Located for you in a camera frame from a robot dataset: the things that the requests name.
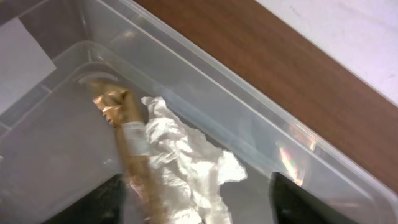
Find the white napkin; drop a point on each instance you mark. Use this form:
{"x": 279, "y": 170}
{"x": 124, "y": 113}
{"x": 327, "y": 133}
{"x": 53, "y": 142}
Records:
{"x": 189, "y": 169}

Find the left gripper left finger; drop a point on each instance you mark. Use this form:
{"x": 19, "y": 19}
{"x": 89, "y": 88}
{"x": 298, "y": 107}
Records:
{"x": 101, "y": 206}

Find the gold foil wrapper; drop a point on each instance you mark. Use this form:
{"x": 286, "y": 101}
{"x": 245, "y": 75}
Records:
{"x": 119, "y": 107}

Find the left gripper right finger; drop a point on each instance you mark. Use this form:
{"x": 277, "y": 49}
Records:
{"x": 292, "y": 204}

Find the clear plastic waste bin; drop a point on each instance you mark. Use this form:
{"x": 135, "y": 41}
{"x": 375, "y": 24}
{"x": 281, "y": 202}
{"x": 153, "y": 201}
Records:
{"x": 56, "y": 147}

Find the white label on bin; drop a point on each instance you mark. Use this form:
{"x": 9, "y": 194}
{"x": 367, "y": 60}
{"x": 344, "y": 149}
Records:
{"x": 23, "y": 63}

